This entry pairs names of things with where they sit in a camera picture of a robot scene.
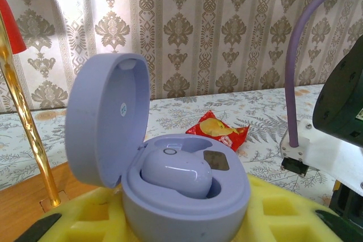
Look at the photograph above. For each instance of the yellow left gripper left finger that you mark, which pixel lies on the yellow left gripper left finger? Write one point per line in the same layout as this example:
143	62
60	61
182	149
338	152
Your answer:
65	225

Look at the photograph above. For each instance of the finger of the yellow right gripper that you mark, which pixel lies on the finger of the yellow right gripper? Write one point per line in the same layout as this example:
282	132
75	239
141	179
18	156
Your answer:
347	201

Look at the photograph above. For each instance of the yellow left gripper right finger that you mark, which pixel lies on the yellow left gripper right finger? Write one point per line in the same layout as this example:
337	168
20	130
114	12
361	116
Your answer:
283	230

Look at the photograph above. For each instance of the floral patterned tablecloth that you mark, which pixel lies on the floral patterned tablecloth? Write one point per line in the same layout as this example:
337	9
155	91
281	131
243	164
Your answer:
255	106

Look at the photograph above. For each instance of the red snack packet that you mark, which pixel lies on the red snack packet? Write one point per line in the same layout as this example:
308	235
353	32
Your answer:
215	128

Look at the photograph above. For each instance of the red wine glass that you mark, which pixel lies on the red wine glass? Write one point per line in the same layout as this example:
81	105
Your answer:
10	32

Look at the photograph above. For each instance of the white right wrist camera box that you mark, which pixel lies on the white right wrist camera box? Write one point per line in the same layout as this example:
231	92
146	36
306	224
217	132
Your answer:
326	151

